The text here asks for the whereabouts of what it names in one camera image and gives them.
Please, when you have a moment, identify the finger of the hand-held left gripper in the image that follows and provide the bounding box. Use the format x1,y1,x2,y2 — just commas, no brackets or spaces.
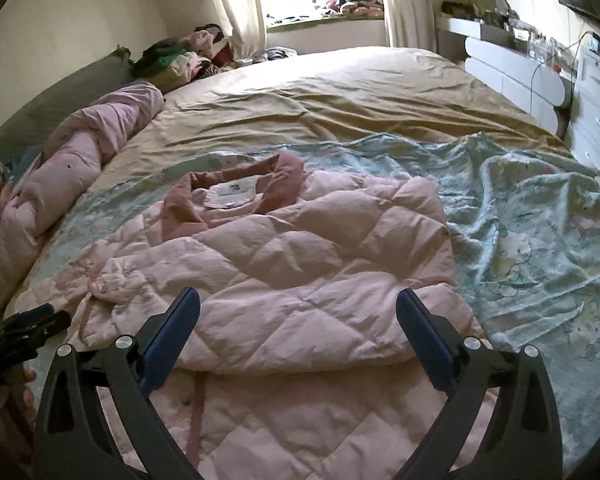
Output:
2,304,72,356

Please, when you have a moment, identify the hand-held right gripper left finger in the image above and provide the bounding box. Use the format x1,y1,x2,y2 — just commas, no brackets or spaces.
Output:
34,287,216,480

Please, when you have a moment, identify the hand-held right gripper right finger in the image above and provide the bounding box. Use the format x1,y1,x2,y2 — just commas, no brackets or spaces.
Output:
395,287,563,480

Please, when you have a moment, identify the pink quilted blanket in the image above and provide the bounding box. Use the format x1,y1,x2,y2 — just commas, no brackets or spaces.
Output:
10,152,486,480

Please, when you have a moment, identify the pile of clothes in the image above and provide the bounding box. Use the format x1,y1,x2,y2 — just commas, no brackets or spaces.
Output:
130,24,261,93

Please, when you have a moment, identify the person's left hand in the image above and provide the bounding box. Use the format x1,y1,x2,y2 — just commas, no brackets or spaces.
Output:
20,366,38,426

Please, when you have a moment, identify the cartoon printed blanket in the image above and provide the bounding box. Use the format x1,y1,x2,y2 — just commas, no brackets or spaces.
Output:
5,132,600,480

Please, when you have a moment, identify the rolled pink quilt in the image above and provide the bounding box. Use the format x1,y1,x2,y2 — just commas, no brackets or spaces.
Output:
0,82,166,311

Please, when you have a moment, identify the grey-green pillow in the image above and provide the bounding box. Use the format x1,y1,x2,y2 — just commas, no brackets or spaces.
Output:
0,45,136,161

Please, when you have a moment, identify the tan bed sheet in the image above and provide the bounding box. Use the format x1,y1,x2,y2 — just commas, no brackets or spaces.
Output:
87,46,568,193

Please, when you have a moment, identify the white dressing table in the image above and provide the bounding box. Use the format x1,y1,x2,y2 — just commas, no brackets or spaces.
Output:
435,12,571,108

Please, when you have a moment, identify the small dark cloth heap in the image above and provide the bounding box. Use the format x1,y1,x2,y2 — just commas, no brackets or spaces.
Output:
265,46,301,62

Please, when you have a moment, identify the clutter of small table items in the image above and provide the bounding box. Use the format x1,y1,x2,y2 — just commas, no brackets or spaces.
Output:
442,0,566,61

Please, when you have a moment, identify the cream curtain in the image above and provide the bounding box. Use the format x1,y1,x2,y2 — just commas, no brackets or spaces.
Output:
195,0,268,61
375,0,438,53

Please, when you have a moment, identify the pile of plush toys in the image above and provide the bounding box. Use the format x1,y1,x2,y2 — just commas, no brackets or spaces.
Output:
312,0,385,17

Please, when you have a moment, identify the white cable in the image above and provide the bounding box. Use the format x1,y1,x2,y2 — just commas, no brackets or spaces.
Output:
530,30,600,106

